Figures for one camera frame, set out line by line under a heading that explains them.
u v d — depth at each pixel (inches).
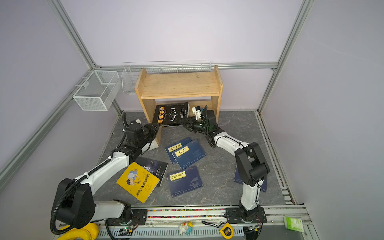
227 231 26.8
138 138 25.3
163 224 28.5
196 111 32.3
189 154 37.3
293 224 27.4
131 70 36.9
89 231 26.4
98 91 39.0
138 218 28.7
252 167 19.3
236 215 29.1
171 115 33.6
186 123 31.6
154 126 32.5
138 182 32.5
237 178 33.4
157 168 35.0
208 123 27.2
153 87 28.7
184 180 33.4
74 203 16.1
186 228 26.8
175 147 39.0
